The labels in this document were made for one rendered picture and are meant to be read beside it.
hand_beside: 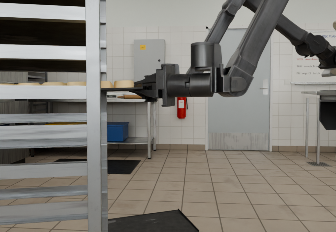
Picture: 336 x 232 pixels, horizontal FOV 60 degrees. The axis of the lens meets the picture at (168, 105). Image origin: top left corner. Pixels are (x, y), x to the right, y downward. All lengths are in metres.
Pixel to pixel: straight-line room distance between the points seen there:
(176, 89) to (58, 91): 0.27
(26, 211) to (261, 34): 0.68
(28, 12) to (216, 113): 4.45
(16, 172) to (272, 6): 0.71
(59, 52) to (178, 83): 0.28
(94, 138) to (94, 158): 0.05
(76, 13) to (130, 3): 4.57
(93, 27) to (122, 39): 4.50
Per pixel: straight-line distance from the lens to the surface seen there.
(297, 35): 1.35
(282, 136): 5.21
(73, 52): 0.71
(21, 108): 4.16
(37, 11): 0.74
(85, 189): 1.18
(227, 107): 5.01
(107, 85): 0.73
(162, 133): 5.02
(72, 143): 1.14
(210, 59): 0.69
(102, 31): 1.14
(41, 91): 0.72
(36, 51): 0.73
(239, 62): 0.71
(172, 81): 0.69
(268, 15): 0.77
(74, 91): 0.70
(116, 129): 4.49
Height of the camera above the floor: 0.96
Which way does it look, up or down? 2 degrees down
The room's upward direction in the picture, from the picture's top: straight up
